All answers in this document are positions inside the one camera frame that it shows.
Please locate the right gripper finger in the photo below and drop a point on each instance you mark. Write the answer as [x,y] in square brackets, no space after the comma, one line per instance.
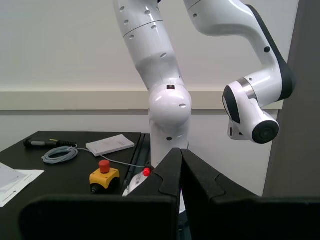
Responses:
[202,180]
[167,180]

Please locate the white industrial robot arm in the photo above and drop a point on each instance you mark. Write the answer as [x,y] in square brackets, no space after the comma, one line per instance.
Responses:
[162,75]

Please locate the red connector cap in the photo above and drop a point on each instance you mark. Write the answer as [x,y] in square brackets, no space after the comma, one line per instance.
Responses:
[147,171]

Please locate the black ribbed mounting plate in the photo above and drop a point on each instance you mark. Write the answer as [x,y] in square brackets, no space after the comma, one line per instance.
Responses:
[137,155]

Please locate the yellow red emergency stop button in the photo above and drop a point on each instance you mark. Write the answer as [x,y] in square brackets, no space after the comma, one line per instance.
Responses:
[105,176]

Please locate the flat white box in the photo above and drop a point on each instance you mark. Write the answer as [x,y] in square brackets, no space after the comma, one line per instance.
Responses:
[110,145]

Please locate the grey partition panel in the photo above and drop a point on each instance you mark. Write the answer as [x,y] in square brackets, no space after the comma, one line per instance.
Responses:
[300,100]

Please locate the black grey handheld tool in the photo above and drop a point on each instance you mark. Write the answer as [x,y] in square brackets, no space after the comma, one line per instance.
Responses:
[37,143]

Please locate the white paper sheet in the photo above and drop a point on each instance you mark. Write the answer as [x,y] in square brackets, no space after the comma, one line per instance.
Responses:
[15,182]

